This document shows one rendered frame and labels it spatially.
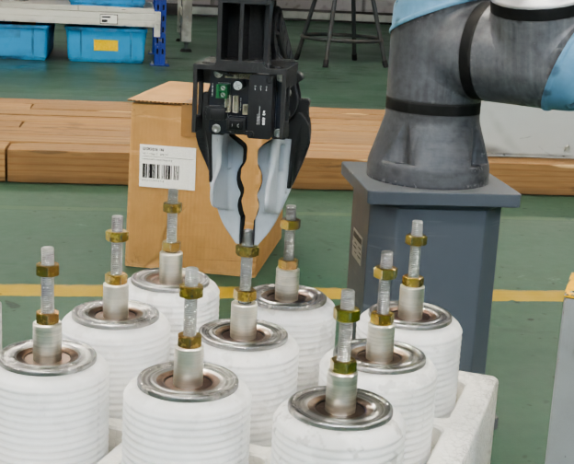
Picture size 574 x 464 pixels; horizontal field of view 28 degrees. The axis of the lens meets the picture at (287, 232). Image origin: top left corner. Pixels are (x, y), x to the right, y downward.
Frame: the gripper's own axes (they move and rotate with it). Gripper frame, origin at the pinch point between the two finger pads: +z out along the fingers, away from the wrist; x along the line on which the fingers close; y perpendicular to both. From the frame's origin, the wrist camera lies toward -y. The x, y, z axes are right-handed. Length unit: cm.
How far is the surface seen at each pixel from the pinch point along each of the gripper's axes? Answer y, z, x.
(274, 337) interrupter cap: 1.0, 9.1, 2.7
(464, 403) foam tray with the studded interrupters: -7.4, 16.5, 19.0
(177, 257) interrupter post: -12.3, 6.7, -9.0
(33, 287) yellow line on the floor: -84, 34, -51
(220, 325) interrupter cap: -0.7, 9.1, -2.3
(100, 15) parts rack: -423, 12, -148
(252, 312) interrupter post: 1.3, 7.0, 0.8
